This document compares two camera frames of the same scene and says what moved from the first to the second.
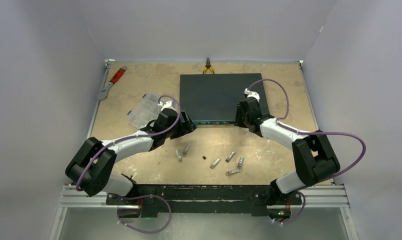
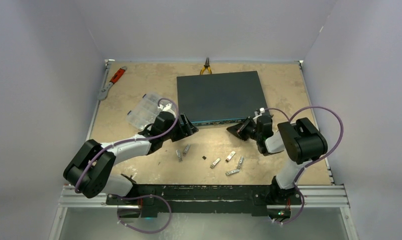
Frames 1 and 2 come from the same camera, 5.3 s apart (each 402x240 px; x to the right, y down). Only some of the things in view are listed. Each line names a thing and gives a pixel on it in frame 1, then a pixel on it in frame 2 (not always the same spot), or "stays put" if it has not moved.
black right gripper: x=238 y=121 -> x=237 y=129
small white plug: x=215 y=163 stays put
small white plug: x=186 y=150 stays put
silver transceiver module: x=230 y=156 stays put
